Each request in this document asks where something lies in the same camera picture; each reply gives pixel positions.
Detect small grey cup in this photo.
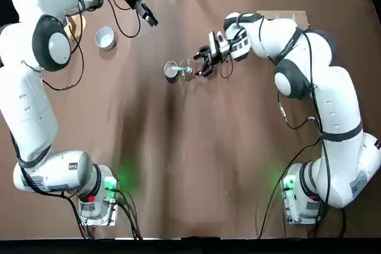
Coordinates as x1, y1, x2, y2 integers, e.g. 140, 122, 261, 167
163, 61, 181, 83

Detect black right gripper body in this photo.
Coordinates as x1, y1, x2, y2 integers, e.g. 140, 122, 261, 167
199, 45, 230, 67

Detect black base cable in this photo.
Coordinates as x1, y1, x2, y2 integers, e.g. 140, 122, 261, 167
257, 137, 325, 240

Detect wooden cutting board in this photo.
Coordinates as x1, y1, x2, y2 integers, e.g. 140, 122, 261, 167
256, 10, 312, 30

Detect black base cables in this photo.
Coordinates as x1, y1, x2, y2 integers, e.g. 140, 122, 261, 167
67, 187, 144, 240

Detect transparent spice bottle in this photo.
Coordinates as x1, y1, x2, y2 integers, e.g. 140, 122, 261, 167
178, 58, 195, 81

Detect black cable with connector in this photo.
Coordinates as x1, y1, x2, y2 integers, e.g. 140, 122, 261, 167
276, 89, 324, 131
40, 0, 86, 92

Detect wooden mug tree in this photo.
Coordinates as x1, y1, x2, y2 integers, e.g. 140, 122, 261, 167
63, 12, 88, 41

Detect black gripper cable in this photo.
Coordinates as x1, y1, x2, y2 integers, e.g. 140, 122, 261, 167
105, 0, 142, 39

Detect grey bowl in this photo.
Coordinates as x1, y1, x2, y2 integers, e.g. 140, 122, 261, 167
95, 26, 117, 52

